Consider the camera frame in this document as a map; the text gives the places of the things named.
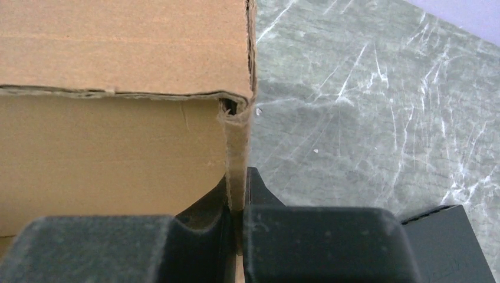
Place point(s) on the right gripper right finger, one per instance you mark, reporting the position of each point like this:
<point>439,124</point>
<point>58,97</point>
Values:
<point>321,244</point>

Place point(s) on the brown cardboard box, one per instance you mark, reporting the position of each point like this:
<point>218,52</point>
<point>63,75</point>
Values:
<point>115,108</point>

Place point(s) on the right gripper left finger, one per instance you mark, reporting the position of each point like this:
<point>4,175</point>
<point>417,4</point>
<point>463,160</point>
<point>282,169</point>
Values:
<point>196,245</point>

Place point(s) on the right black foam pad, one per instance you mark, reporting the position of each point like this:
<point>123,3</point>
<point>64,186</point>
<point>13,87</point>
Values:
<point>446,248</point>

